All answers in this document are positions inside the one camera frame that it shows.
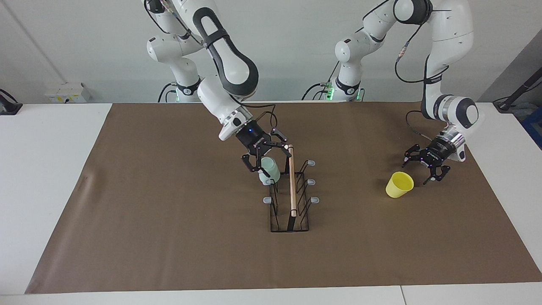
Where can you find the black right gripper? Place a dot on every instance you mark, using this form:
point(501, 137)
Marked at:
point(253, 137)

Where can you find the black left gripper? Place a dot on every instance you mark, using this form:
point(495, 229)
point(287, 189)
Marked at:
point(436, 153)

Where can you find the green plastic cup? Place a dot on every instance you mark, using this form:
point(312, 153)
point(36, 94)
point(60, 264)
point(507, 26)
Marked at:
point(272, 171)

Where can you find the yellow plastic cup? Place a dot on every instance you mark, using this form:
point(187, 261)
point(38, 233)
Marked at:
point(399, 185)

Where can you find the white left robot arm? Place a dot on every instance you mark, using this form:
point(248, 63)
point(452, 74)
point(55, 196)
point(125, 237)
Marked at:
point(451, 34)

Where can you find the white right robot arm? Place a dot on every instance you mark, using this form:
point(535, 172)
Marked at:
point(230, 63)

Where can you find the black tripod pole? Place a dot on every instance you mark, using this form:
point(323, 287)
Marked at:
point(514, 95)

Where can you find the blue crate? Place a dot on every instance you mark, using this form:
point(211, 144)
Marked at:
point(534, 127)

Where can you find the brown paper table mat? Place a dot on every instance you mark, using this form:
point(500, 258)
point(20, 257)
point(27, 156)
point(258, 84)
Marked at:
point(211, 254)

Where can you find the black clamp stand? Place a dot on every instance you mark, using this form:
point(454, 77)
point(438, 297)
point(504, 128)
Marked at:
point(8, 106)

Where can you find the white wall socket box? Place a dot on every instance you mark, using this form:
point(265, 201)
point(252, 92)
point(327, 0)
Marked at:
point(67, 93)

